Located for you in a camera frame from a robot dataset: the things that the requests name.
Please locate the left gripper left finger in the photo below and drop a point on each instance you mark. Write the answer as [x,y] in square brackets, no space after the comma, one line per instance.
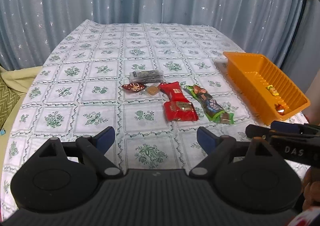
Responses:
[94,148]

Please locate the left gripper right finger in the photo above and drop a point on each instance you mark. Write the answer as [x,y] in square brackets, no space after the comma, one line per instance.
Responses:
[218,150]

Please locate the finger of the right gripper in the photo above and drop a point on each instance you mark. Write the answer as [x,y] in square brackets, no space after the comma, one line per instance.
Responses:
[293,127]
[253,131]

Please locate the small green snack packet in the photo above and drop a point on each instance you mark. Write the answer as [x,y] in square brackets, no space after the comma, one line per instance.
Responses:
[226,118]

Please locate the long green snack packet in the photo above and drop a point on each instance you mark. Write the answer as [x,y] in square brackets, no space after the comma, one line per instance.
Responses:
[209,105]

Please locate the red snack packet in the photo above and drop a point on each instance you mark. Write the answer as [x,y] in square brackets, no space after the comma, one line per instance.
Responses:
[180,111]
[173,91]

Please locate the dark red candy wrapper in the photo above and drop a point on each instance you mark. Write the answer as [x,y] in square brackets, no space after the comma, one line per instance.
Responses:
[134,87]

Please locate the person's right hand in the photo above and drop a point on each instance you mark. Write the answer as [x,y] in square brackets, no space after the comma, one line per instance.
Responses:
[310,188]

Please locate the red orange candy in tray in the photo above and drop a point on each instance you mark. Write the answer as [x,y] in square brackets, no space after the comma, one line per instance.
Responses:
[280,109]

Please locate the orange plastic tray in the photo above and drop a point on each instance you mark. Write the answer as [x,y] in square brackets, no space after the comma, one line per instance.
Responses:
[252,73]

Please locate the yellow candy in tray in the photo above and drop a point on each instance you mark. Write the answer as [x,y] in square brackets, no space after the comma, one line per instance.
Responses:
[272,90]

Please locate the small tan candy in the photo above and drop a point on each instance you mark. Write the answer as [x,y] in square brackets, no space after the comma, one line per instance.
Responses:
[152,90]

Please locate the floral plastic tablecloth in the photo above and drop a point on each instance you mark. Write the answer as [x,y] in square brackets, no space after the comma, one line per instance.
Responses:
[79,90]

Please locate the dark clear snack packet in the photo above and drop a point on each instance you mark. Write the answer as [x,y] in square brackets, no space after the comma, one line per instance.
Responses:
[146,76]

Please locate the green zigzag cushion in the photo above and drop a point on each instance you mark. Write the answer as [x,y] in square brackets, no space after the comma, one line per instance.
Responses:
[8,100]

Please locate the blue star curtain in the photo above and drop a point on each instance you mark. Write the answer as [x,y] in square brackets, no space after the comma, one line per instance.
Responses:
[31,29]

